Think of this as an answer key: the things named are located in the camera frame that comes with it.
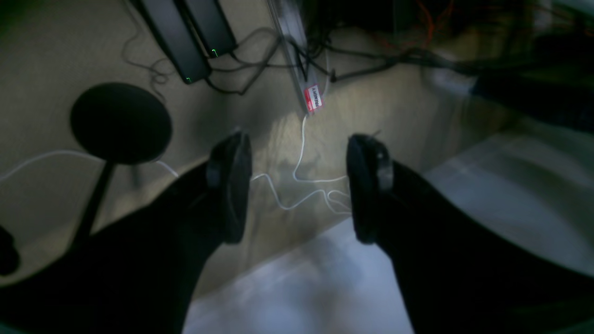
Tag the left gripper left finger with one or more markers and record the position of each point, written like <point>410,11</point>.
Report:
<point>138,275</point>

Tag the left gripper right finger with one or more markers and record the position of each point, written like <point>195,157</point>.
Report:
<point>455,276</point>

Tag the red white label tag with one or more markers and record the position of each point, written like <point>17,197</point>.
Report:
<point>313,98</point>

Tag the black box under table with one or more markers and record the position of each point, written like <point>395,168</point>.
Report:
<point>189,32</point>

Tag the aluminium frame post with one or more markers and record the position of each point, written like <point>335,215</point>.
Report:
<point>289,24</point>

